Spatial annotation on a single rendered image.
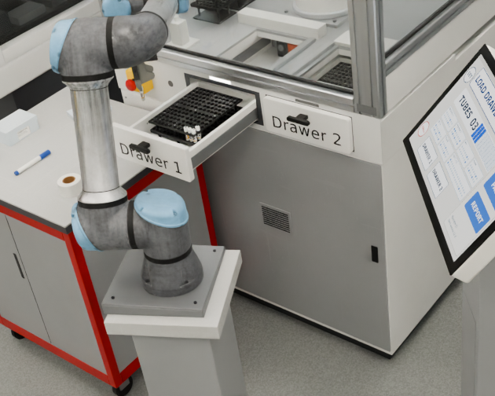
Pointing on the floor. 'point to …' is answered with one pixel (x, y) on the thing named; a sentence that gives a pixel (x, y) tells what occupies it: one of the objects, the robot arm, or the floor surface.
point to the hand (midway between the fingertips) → (137, 86)
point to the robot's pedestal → (190, 344)
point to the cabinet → (326, 234)
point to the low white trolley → (65, 243)
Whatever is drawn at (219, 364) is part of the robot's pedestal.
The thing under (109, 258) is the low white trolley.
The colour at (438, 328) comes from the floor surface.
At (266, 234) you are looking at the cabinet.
